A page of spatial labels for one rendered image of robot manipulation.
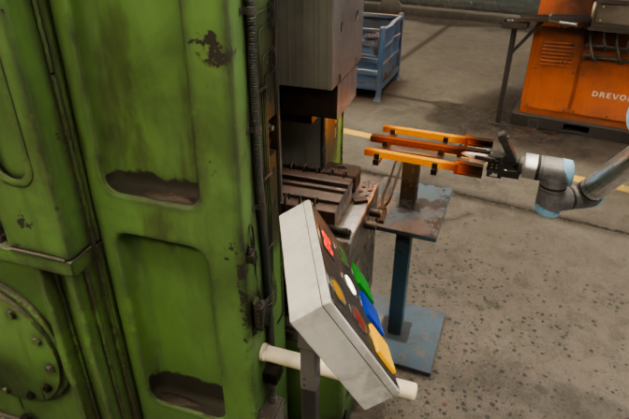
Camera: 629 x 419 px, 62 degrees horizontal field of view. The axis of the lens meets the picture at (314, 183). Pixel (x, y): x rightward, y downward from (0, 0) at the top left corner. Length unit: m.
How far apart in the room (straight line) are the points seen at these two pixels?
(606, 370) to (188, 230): 1.95
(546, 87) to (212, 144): 4.04
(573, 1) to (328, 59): 3.66
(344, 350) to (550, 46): 4.13
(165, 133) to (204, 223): 0.24
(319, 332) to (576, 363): 1.87
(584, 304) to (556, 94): 2.39
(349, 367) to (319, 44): 0.73
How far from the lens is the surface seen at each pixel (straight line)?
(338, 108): 1.40
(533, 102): 5.01
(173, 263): 1.53
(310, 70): 1.33
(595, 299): 3.07
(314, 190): 1.63
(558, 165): 1.99
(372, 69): 5.25
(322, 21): 1.29
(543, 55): 4.89
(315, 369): 1.24
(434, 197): 2.22
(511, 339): 2.68
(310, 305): 0.91
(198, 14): 1.12
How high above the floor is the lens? 1.79
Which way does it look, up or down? 29 degrees down
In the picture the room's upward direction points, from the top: straight up
